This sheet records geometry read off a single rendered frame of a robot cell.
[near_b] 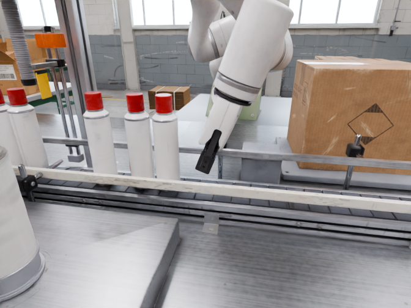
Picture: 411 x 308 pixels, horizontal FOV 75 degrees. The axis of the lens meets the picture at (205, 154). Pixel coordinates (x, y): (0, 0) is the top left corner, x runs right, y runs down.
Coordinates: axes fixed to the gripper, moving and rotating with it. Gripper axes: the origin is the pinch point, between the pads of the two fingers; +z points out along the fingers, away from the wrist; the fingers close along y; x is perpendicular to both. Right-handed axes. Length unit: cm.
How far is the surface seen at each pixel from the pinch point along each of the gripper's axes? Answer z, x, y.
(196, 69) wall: 81, -97, -549
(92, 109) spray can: -2.6, -25.2, 2.1
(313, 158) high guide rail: -8.8, 20.3, -3.2
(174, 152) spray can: -0.3, -6.7, 1.6
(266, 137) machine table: 6, 18, -50
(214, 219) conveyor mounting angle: 8.4, 6.2, 5.8
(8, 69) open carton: 54, -155, -121
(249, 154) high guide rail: -4.3, 8.0, -3.2
